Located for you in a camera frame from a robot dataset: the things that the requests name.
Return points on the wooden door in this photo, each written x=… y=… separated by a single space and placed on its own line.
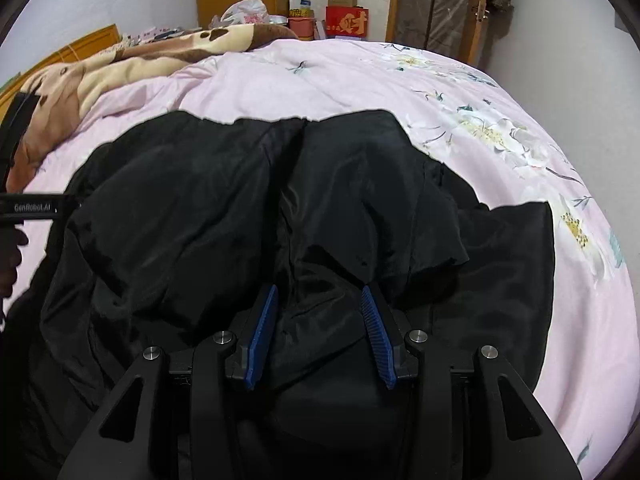
x=477 y=10

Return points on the red gift box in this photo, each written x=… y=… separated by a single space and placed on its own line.
x=347 y=22

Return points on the brown dog print blanket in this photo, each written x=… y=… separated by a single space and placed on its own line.
x=125 y=67

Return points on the black hooded puffer jacket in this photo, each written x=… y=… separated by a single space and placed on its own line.
x=175 y=210

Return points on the wooden door frame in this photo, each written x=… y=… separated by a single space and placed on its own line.
x=393 y=0

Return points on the white plastic bag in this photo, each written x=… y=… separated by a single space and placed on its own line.
x=245 y=12

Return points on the pink box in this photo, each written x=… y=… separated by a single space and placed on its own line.
x=301 y=29

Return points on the wooden bed headboard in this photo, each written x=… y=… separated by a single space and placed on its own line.
x=85 y=42

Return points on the cluttered bedside table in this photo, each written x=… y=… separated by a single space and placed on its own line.
x=160 y=34

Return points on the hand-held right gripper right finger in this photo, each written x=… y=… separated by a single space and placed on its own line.
x=377 y=335

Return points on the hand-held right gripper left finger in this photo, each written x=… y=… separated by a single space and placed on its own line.
x=262 y=330

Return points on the yellow box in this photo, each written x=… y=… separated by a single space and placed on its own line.
x=301 y=12

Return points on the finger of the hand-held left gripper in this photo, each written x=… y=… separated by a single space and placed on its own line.
x=68 y=206

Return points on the person's left hand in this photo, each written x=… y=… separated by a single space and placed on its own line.
x=11 y=265

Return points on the bed with pink floral duvet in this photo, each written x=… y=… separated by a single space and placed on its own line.
x=350 y=80

